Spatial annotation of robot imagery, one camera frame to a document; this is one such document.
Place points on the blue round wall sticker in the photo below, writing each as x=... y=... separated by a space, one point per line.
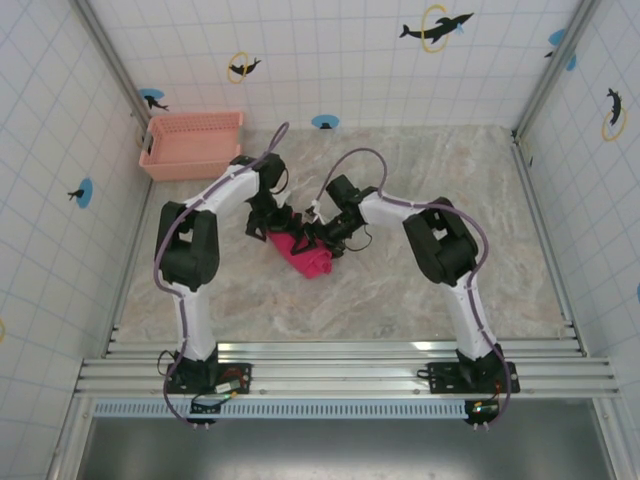
x=325 y=121
x=557 y=40
x=82 y=192
x=152 y=98

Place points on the pink perforated plastic basket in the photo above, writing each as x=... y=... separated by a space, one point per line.
x=190 y=145

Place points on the small circuit board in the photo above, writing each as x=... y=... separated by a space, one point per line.
x=225 y=387
x=482 y=409

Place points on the aluminium side rail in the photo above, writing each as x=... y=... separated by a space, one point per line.
x=127 y=260
x=550 y=240

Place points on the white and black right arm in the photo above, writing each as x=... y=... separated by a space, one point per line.
x=465 y=310

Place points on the aluminium mounting rail frame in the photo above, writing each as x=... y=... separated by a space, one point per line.
x=350 y=372

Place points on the aluminium corner post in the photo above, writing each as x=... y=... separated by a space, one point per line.
x=115 y=65
x=552 y=65

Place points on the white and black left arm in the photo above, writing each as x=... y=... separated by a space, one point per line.
x=195 y=320

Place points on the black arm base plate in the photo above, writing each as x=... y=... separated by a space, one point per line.
x=235 y=375
x=440 y=377

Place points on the pink long pants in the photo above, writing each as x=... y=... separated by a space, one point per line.
x=310 y=265

